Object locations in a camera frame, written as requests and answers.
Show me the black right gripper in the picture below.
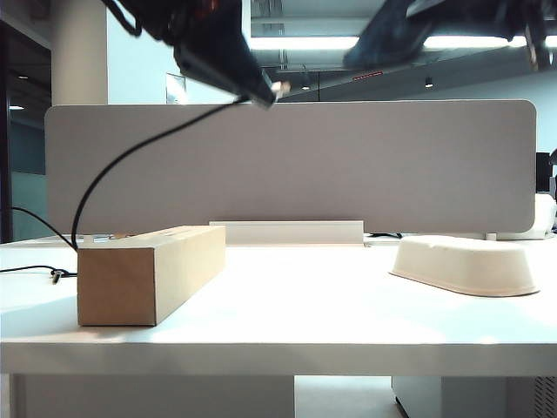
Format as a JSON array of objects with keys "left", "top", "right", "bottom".
[{"left": 403, "top": 0, "right": 557, "bottom": 71}]

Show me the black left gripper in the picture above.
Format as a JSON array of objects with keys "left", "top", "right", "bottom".
[{"left": 142, "top": 0, "right": 279, "bottom": 111}]

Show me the black smartphone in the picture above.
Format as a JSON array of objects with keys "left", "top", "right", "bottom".
[{"left": 342, "top": 0, "right": 434, "bottom": 70}]

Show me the black USB charging cable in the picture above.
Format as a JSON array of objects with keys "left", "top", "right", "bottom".
[{"left": 0, "top": 80, "right": 292, "bottom": 287}]

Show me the long ceiling light strip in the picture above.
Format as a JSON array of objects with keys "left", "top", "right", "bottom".
[{"left": 243, "top": 35, "right": 557, "bottom": 51}]

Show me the grey fabric desk divider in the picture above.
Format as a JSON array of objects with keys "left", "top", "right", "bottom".
[{"left": 44, "top": 99, "right": 537, "bottom": 236}]

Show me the black monitor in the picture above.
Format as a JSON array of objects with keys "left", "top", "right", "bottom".
[{"left": 535, "top": 152, "right": 552, "bottom": 193}]

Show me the long brown cardboard box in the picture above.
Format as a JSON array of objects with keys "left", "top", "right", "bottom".
[{"left": 77, "top": 225, "right": 228, "bottom": 327}]

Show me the white rounded appliance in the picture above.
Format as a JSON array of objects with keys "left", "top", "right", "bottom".
[{"left": 495, "top": 193, "right": 557, "bottom": 242}]

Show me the beige pulp tray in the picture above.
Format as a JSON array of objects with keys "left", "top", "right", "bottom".
[{"left": 387, "top": 234, "right": 542, "bottom": 299}]

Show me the white desk leg panel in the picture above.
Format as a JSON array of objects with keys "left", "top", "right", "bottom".
[{"left": 8, "top": 374, "right": 296, "bottom": 418}]

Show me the white cabinet under desk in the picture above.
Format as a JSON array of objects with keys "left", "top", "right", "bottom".
[{"left": 391, "top": 375, "right": 557, "bottom": 418}]

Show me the framed wall notice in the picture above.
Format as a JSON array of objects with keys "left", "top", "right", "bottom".
[{"left": 164, "top": 72, "right": 188, "bottom": 105}]

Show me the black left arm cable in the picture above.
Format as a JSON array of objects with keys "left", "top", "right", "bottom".
[{"left": 101, "top": 0, "right": 145, "bottom": 38}]

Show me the white cable tray flap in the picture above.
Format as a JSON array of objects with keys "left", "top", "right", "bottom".
[{"left": 208, "top": 219, "right": 366, "bottom": 248}]

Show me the aluminium divider base rail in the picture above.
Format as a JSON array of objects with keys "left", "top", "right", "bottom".
[{"left": 56, "top": 233, "right": 117, "bottom": 243}]

